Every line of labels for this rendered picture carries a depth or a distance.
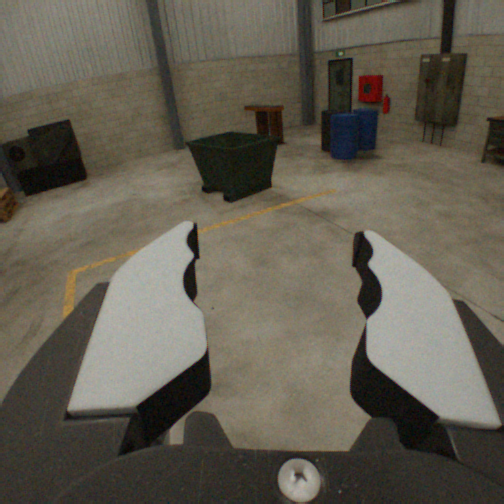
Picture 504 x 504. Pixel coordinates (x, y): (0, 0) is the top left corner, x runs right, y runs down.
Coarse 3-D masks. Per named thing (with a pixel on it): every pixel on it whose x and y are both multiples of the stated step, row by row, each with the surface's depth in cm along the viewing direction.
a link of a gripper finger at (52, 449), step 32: (96, 288) 7; (64, 320) 6; (64, 352) 6; (32, 384) 5; (64, 384) 5; (0, 416) 4; (32, 416) 4; (64, 416) 4; (96, 416) 5; (128, 416) 5; (0, 448) 4; (32, 448) 4; (64, 448) 4; (96, 448) 4; (128, 448) 5; (0, 480) 3; (32, 480) 3; (64, 480) 4
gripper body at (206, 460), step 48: (192, 432) 4; (384, 432) 4; (96, 480) 3; (144, 480) 3; (192, 480) 3; (240, 480) 4; (288, 480) 4; (336, 480) 4; (384, 480) 4; (432, 480) 3; (480, 480) 3
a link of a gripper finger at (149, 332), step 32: (192, 224) 11; (160, 256) 9; (192, 256) 9; (128, 288) 7; (160, 288) 7; (192, 288) 9; (96, 320) 6; (128, 320) 6; (160, 320) 7; (192, 320) 7; (96, 352) 6; (128, 352) 6; (160, 352) 6; (192, 352) 6; (96, 384) 5; (128, 384) 5; (160, 384) 5; (192, 384) 6; (160, 416) 5
